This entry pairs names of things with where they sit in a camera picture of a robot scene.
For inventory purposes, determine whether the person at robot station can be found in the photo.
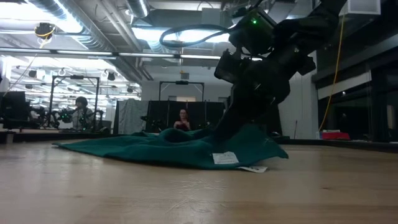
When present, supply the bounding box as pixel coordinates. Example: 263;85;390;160
72;96;95;130

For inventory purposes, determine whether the person before black curtain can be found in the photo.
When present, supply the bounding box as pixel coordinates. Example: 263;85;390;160
173;108;192;131

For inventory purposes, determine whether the black monitor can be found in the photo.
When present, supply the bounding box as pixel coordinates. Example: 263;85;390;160
0;91;31;130

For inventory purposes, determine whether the black aluminium table frame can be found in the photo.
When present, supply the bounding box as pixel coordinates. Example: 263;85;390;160
0;129;398;153

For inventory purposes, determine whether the low black gantry frame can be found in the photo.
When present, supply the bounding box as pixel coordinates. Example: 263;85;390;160
159;80;205;102

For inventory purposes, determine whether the tall black gantry frame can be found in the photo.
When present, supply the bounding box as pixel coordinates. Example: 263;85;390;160
48;75;101;130

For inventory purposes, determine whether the neighbouring wooden table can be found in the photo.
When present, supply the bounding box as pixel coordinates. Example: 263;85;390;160
0;128;116;144

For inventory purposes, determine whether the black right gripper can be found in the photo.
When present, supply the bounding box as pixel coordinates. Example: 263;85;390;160
213;46;317;141

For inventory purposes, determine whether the grey curtain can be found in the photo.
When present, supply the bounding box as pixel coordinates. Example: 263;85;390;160
113;98;150;135

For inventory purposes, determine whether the silver spiral duct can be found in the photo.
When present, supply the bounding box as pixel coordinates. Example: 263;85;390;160
126;0;150;19

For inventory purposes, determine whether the green microfiber towel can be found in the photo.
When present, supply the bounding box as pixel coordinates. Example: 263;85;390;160
52;124;289;174

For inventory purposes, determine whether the black right arm cable loop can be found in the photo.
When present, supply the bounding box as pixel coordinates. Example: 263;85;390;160
159;24;234;49

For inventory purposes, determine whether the large ribbed silver duct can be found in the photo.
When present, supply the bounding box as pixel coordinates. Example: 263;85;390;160
26;0;147;52

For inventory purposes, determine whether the long ceiling light strip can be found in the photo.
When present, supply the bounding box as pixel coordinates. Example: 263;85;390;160
0;47;265;62

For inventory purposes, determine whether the hanging yellow cable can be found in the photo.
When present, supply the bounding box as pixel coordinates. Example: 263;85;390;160
318;14;346;131

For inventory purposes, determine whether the yellow black ceiling cable reel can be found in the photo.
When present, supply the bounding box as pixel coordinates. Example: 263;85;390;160
34;22;57;40

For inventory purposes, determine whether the red box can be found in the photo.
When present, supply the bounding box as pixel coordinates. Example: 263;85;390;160
321;130;351;141

